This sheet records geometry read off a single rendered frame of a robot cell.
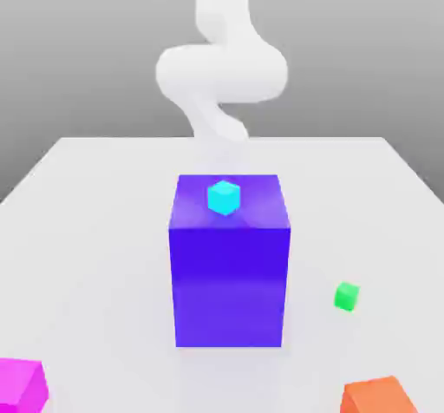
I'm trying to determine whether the large magenta box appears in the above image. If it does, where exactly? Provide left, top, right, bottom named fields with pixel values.
left=0, top=357, right=50, bottom=413

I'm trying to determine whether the large purple box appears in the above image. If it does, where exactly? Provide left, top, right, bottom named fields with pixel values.
left=167, top=174, right=292, bottom=349

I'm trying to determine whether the small green cube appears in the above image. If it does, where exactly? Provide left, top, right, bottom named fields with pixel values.
left=333, top=281, right=361, bottom=312

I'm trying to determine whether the small cyan cube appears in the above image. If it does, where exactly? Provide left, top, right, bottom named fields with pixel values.
left=206, top=180, right=242, bottom=217

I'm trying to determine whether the large orange box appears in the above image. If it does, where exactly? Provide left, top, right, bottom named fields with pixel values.
left=339, top=375, right=420, bottom=413

